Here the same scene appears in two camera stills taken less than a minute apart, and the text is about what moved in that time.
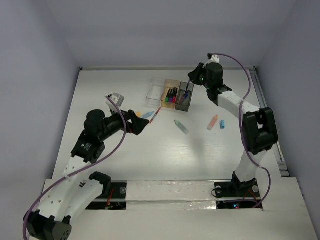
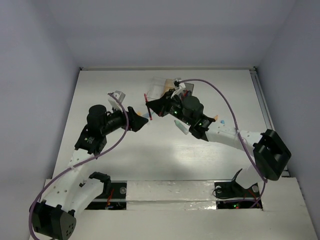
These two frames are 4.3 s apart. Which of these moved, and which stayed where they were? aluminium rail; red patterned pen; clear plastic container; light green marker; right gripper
Moved: red patterned pen; right gripper
Stayed: light green marker; aluminium rail; clear plastic container
